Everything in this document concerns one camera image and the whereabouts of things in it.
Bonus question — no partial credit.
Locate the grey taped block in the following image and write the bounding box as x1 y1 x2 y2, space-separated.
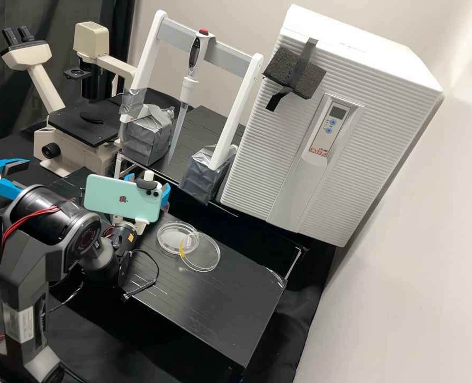
117 88 176 167
178 145 239 206

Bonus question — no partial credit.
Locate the petri dish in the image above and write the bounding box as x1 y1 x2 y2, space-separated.
157 220 200 256

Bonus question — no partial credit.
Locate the cream microscope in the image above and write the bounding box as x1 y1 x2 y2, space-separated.
1 21 139 179

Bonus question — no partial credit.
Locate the petri dish lid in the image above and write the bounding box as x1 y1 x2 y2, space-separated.
178 232 222 272

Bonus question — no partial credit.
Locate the black platform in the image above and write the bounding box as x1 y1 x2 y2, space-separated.
46 171 289 372
115 104 246 218

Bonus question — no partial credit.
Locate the incubator door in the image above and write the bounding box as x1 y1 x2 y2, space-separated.
216 36 445 249

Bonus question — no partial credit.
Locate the white pipette stand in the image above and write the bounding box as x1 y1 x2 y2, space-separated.
114 10 265 181

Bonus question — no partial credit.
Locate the pipette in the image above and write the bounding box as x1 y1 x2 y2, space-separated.
167 28 216 165

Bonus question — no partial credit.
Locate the white incubator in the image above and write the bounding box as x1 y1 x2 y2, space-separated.
277 4 445 97

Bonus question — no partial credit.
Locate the right wrist camera phone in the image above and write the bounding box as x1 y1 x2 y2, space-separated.
83 170 171 235

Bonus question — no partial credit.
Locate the black cable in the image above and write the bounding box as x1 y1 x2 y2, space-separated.
121 248 160 302

